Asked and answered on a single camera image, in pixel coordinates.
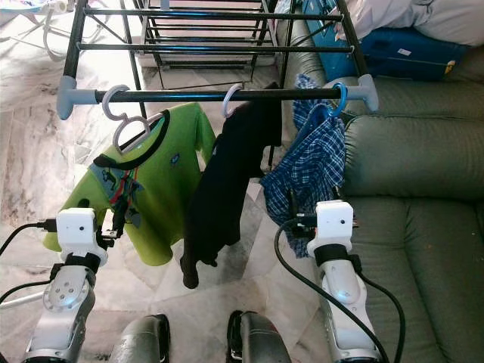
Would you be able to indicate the blue plaid shirt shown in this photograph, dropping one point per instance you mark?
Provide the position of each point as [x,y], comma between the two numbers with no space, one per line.
[306,174]

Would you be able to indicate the blue plastic hanger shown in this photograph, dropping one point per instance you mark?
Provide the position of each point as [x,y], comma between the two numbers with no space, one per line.
[343,98]

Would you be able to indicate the white plastic hanger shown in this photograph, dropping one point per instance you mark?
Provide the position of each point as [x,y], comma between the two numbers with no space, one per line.
[227,106]
[107,108]

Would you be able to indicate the green t-shirt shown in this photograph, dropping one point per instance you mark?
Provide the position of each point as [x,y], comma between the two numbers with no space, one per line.
[166,189]

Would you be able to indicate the black long garment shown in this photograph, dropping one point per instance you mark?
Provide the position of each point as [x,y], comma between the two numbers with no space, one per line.
[223,197]

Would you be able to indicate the robot left leg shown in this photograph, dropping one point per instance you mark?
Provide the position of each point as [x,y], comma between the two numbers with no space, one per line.
[140,344]

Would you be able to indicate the robot leg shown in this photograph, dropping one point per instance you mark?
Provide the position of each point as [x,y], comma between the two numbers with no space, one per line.
[261,344]
[140,344]

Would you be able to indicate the robot right leg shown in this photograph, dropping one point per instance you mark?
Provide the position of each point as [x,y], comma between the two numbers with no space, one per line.
[261,344]

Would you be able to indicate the grey leather sofa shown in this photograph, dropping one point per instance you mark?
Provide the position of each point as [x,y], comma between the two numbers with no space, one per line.
[416,151]

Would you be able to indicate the white pillow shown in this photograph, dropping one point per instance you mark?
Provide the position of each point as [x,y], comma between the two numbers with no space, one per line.
[423,15]

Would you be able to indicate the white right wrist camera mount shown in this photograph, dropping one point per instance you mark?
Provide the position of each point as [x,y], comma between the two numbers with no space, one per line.
[333,221]

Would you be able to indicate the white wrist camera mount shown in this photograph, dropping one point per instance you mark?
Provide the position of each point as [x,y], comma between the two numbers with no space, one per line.
[76,229]
[333,221]

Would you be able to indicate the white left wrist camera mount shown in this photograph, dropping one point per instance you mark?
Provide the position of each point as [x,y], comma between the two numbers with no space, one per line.
[76,229]

